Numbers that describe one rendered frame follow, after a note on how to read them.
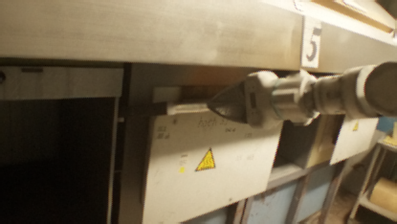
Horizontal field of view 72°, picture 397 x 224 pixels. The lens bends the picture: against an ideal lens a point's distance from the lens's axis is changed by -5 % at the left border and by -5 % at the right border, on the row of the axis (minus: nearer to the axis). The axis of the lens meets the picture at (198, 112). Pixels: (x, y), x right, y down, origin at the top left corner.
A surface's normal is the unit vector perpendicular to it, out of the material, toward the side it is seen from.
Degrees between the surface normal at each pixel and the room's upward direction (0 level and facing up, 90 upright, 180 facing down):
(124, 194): 90
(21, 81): 90
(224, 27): 80
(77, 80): 90
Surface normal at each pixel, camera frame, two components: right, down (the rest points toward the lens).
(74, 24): 0.63, 0.15
